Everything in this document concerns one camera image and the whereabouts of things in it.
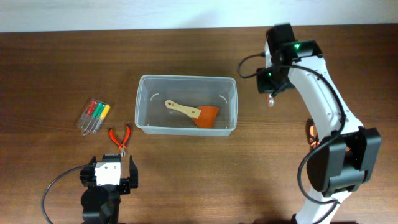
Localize orange socket bit holder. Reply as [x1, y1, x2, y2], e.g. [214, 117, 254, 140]
[267, 93, 275, 108]

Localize orange black long nose pliers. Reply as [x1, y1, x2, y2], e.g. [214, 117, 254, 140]
[305, 118, 320, 150]

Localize wooden handled orange scraper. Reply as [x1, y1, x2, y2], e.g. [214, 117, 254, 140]
[165, 100, 219, 129]

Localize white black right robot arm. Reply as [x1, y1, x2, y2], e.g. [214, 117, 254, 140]
[256, 24, 381, 223]

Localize clear plastic container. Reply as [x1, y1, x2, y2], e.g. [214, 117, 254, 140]
[134, 75, 238, 136]

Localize red black diagonal cutters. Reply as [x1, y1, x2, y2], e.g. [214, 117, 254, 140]
[108, 124, 131, 157]

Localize clear screwdriver set case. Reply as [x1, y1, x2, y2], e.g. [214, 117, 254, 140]
[76, 98, 111, 136]

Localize green handled screwdriver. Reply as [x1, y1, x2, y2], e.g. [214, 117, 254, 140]
[93, 103, 104, 118]

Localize yellow handled screwdriver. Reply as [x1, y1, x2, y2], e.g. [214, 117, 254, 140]
[99, 105, 110, 121]

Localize red handled screwdriver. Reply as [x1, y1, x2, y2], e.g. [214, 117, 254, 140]
[86, 100, 96, 116]

